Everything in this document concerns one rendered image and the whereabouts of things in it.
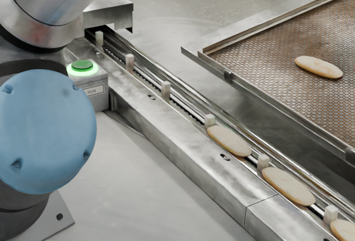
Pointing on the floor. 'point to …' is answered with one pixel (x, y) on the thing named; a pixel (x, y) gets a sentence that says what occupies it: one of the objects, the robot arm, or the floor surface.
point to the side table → (139, 195)
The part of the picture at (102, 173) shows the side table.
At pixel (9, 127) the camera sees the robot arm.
